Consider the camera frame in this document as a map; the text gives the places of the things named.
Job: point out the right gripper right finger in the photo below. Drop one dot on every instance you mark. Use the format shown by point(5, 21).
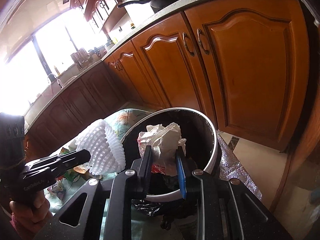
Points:
point(181, 167)

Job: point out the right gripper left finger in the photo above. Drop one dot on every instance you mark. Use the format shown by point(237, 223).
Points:
point(145, 171)

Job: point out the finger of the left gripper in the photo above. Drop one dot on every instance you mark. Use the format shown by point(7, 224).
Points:
point(75, 158)

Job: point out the white paper wad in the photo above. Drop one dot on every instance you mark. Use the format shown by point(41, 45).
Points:
point(164, 141)

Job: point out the white foam fruit net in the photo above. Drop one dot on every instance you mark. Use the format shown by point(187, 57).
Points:
point(107, 153)

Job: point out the black trash bag liner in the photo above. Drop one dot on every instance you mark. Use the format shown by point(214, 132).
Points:
point(178, 209)

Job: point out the left hand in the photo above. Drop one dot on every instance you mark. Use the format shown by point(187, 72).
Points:
point(28, 221)

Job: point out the silver foil mat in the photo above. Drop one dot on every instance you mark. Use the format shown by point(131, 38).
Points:
point(230, 167)

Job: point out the light blue floral tablecloth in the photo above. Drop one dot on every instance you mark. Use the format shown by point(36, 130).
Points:
point(143, 227)

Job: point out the chrome sink faucet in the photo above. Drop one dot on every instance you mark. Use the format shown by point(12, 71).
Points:
point(53, 78)

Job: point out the wooden lower cabinets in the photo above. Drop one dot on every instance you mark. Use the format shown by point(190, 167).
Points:
point(243, 63)

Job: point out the speckled white countertop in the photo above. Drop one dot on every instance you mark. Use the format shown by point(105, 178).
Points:
point(70, 75)

